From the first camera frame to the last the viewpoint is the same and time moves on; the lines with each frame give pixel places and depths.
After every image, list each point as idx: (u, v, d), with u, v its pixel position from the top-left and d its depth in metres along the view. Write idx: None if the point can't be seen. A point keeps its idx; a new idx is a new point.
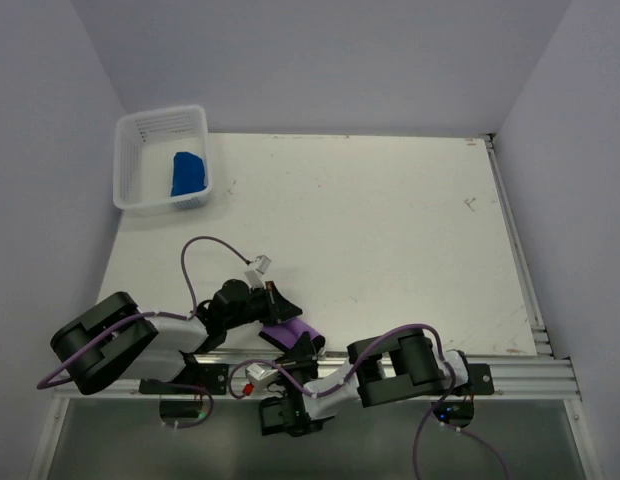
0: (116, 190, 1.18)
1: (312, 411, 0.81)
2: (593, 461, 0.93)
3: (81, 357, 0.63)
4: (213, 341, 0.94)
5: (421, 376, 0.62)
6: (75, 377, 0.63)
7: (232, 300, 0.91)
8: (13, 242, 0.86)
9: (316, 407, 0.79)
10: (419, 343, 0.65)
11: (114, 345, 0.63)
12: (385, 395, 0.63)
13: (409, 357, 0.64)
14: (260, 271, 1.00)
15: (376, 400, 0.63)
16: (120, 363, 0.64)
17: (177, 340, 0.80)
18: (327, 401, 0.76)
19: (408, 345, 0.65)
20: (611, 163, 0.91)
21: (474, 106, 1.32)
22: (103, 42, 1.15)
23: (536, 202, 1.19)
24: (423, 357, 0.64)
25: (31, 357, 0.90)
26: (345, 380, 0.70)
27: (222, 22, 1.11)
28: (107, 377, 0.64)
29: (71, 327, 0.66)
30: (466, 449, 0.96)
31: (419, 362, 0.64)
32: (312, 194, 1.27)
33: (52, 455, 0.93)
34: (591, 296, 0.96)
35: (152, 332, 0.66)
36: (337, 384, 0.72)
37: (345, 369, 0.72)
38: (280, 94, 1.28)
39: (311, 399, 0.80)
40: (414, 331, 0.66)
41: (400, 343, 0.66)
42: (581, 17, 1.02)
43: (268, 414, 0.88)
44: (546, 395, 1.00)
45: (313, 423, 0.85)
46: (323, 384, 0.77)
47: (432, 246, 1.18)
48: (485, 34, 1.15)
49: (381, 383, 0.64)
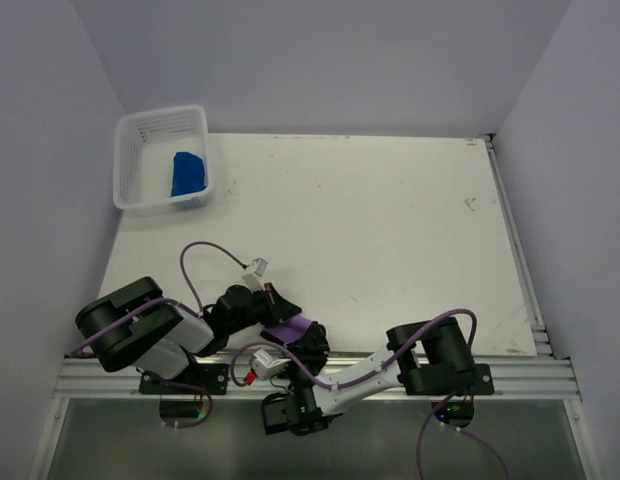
0: (116, 190, 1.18)
1: (326, 405, 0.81)
2: (593, 462, 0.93)
3: (108, 334, 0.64)
4: (216, 345, 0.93)
5: (462, 365, 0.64)
6: (99, 353, 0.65)
7: (235, 306, 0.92)
8: (12, 242, 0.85)
9: (333, 400, 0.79)
10: (456, 333, 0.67)
11: (141, 326, 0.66)
12: (432, 382, 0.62)
13: (447, 346, 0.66)
14: (257, 275, 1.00)
15: (422, 388, 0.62)
16: (145, 343, 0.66)
17: (188, 337, 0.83)
18: (347, 394, 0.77)
19: (447, 334, 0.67)
20: (611, 163, 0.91)
21: (474, 106, 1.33)
22: (103, 42, 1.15)
23: (536, 202, 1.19)
24: (461, 346, 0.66)
25: (31, 356, 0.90)
26: (382, 368, 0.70)
27: (222, 22, 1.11)
28: (132, 355, 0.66)
29: (95, 304, 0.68)
30: (466, 448, 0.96)
31: (459, 351, 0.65)
32: (312, 194, 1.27)
33: (51, 456, 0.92)
34: (591, 296, 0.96)
35: (178, 317, 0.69)
36: (371, 372, 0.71)
37: (378, 358, 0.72)
38: (280, 94, 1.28)
39: (326, 393, 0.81)
40: (450, 321, 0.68)
41: (439, 331, 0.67)
42: (581, 18, 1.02)
43: (269, 413, 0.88)
44: (546, 395, 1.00)
45: (317, 423, 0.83)
46: (348, 374, 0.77)
47: (432, 246, 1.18)
48: (486, 35, 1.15)
49: (425, 371, 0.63)
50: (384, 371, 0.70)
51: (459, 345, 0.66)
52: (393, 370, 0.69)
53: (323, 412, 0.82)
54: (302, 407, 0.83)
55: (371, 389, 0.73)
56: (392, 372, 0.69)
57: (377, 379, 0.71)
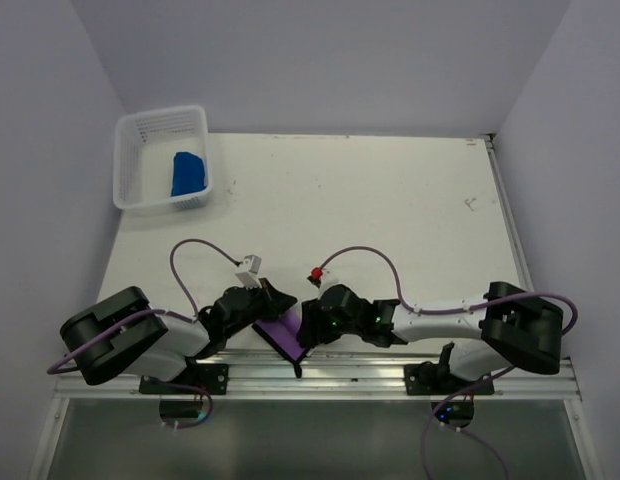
0: (116, 190, 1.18)
1: (400, 324, 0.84)
2: (593, 462, 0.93)
3: (90, 348, 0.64)
4: (212, 348, 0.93)
5: (546, 346, 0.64)
6: (81, 367, 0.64)
7: (233, 310, 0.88)
8: (13, 242, 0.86)
9: (408, 322, 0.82)
10: (556, 320, 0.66)
11: (123, 340, 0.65)
12: (511, 341, 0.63)
13: (542, 325, 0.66)
14: (253, 272, 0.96)
15: (500, 337, 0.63)
16: (128, 357, 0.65)
17: (184, 342, 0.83)
18: (425, 321, 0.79)
19: (546, 317, 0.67)
20: (611, 163, 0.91)
21: (475, 106, 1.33)
22: (103, 43, 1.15)
23: (535, 202, 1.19)
24: (551, 329, 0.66)
25: (32, 357, 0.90)
26: (470, 310, 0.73)
27: (223, 22, 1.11)
28: (114, 370, 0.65)
29: (81, 316, 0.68)
30: (466, 448, 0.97)
31: (547, 332, 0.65)
32: (311, 194, 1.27)
33: (51, 457, 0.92)
34: (589, 296, 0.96)
35: (163, 329, 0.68)
36: (458, 308, 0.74)
37: (470, 299, 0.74)
38: (280, 95, 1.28)
39: (405, 314, 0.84)
40: (555, 309, 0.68)
41: (541, 309, 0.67)
42: (581, 19, 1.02)
43: (346, 300, 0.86)
44: (546, 395, 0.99)
45: (381, 337, 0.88)
46: (429, 303, 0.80)
47: (432, 247, 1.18)
48: (486, 34, 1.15)
49: (507, 327, 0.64)
50: (470, 313, 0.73)
51: (551, 332, 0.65)
52: (478, 314, 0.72)
53: (392, 328, 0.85)
54: (376, 317, 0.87)
55: (448, 325, 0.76)
56: (478, 315, 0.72)
57: (458, 317, 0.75)
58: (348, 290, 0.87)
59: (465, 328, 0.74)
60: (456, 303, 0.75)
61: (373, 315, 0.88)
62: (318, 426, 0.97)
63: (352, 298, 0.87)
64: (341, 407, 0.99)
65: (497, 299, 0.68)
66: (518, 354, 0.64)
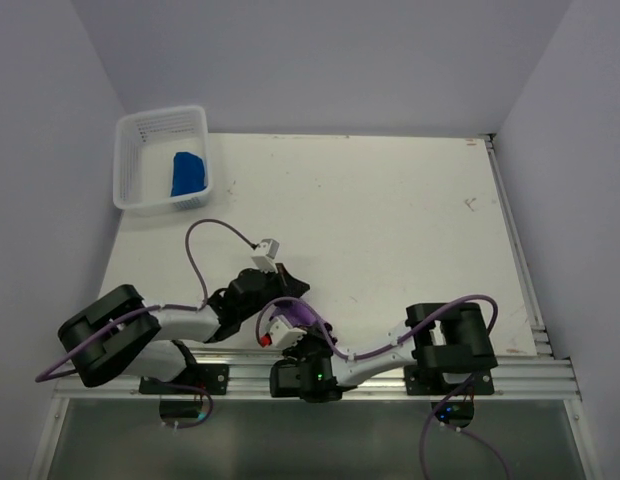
0: (116, 189, 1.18)
1: (341, 376, 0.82)
2: (594, 463, 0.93)
3: (86, 350, 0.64)
4: (226, 330, 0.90)
5: (479, 350, 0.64)
6: (79, 369, 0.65)
7: (248, 290, 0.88)
8: (13, 243, 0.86)
9: (348, 371, 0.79)
10: (478, 317, 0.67)
11: (115, 342, 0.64)
12: (446, 362, 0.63)
13: (469, 329, 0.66)
14: (269, 257, 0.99)
15: (436, 363, 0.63)
16: (123, 358, 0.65)
17: (191, 332, 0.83)
18: (361, 367, 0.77)
19: (468, 319, 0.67)
20: (611, 162, 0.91)
21: (475, 106, 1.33)
22: (103, 43, 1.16)
23: (535, 202, 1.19)
24: (477, 328, 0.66)
25: (32, 358, 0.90)
26: (399, 343, 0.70)
27: (222, 23, 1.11)
28: (111, 370, 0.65)
29: (76, 319, 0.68)
30: (466, 449, 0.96)
31: (476, 334, 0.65)
32: (311, 194, 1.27)
33: (51, 457, 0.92)
34: (590, 296, 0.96)
35: (155, 328, 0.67)
36: (388, 345, 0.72)
37: (397, 331, 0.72)
38: (280, 95, 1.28)
39: (343, 364, 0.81)
40: (473, 306, 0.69)
41: (460, 314, 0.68)
42: (581, 19, 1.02)
43: (282, 377, 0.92)
44: (547, 395, 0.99)
45: (331, 393, 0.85)
46: (361, 347, 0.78)
47: (431, 247, 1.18)
48: (485, 35, 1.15)
49: (439, 349, 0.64)
50: (400, 347, 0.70)
51: (477, 332, 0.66)
52: (408, 347, 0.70)
53: (337, 381, 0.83)
54: (318, 375, 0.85)
55: (384, 363, 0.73)
56: (408, 347, 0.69)
57: (391, 354, 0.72)
58: (279, 368, 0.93)
59: (402, 362, 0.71)
60: (385, 340, 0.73)
61: (315, 370, 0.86)
62: (318, 426, 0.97)
63: (284, 374, 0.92)
64: (340, 407, 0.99)
65: (419, 325, 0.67)
66: (459, 370, 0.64)
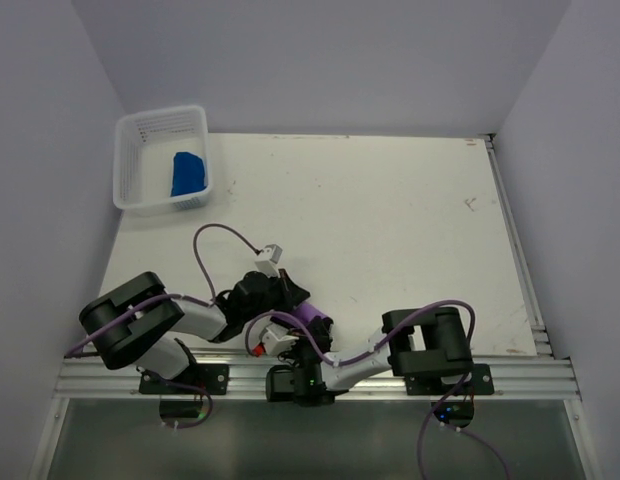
0: (116, 189, 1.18)
1: (330, 381, 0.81)
2: (594, 463, 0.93)
3: (109, 332, 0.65)
4: (231, 331, 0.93)
5: (453, 355, 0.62)
6: (100, 351, 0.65)
7: (252, 291, 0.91)
8: (13, 243, 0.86)
9: (334, 377, 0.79)
10: (454, 321, 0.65)
11: (141, 324, 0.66)
12: (416, 367, 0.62)
13: (444, 334, 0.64)
14: (272, 261, 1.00)
15: (406, 369, 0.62)
16: (146, 341, 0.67)
17: (199, 326, 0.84)
18: (346, 372, 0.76)
19: (444, 323, 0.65)
20: (610, 162, 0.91)
21: (475, 106, 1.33)
22: (103, 43, 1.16)
23: (535, 202, 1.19)
24: (452, 332, 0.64)
25: (32, 357, 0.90)
26: (375, 349, 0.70)
27: (222, 22, 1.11)
28: (133, 353, 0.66)
29: (98, 302, 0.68)
30: (466, 449, 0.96)
31: (452, 338, 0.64)
32: (312, 194, 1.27)
33: (50, 457, 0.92)
34: (590, 296, 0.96)
35: (179, 314, 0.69)
36: (366, 352, 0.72)
37: (376, 337, 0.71)
38: (280, 95, 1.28)
39: (331, 369, 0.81)
40: (450, 309, 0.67)
41: (435, 318, 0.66)
42: (581, 20, 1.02)
43: (278, 382, 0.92)
44: (547, 396, 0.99)
45: (324, 396, 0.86)
46: (345, 353, 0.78)
47: (431, 246, 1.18)
48: (485, 35, 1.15)
49: (411, 355, 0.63)
50: (377, 352, 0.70)
51: (453, 336, 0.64)
52: (385, 353, 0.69)
53: (327, 387, 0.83)
54: (310, 380, 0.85)
55: (366, 368, 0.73)
56: (384, 353, 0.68)
57: (371, 360, 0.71)
58: (274, 373, 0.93)
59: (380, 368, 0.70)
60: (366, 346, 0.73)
61: (308, 375, 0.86)
62: (318, 426, 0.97)
63: (279, 379, 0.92)
64: (341, 407, 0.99)
65: (392, 330, 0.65)
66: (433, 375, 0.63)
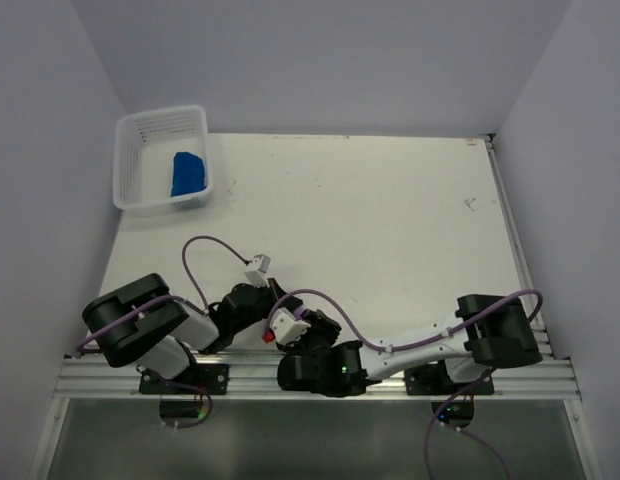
0: (116, 189, 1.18)
1: (372, 368, 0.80)
2: (594, 462, 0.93)
3: (112, 330, 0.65)
4: (220, 343, 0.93)
5: (527, 344, 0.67)
6: (103, 349, 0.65)
7: (241, 304, 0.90)
8: (12, 242, 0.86)
9: (382, 363, 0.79)
10: (523, 311, 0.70)
11: (145, 324, 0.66)
12: (503, 354, 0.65)
13: (515, 323, 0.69)
14: (261, 271, 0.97)
15: (494, 355, 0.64)
16: (149, 341, 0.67)
17: (194, 334, 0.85)
18: (399, 358, 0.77)
19: (514, 314, 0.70)
20: (611, 162, 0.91)
21: (476, 105, 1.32)
22: (103, 42, 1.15)
23: (535, 202, 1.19)
24: (521, 323, 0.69)
25: (31, 357, 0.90)
26: (449, 334, 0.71)
27: (222, 22, 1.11)
28: (135, 352, 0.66)
29: (102, 300, 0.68)
30: (466, 449, 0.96)
31: (523, 329, 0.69)
32: (311, 194, 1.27)
33: (51, 457, 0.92)
34: (590, 296, 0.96)
35: (182, 316, 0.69)
36: (437, 337, 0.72)
37: (446, 323, 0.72)
38: (280, 95, 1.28)
39: (375, 356, 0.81)
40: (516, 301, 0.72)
41: (508, 308, 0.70)
42: (581, 20, 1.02)
43: (300, 367, 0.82)
44: (546, 395, 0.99)
45: (354, 386, 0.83)
46: (397, 339, 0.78)
47: (431, 246, 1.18)
48: (485, 34, 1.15)
49: (493, 340, 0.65)
50: (450, 337, 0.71)
51: (524, 325, 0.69)
52: (459, 338, 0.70)
53: (366, 374, 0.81)
54: (342, 368, 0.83)
55: (430, 354, 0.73)
56: (459, 338, 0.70)
57: (439, 345, 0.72)
58: (296, 358, 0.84)
59: (449, 354, 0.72)
60: (431, 332, 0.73)
61: (338, 363, 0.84)
62: (318, 425, 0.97)
63: (303, 365, 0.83)
64: (341, 407, 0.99)
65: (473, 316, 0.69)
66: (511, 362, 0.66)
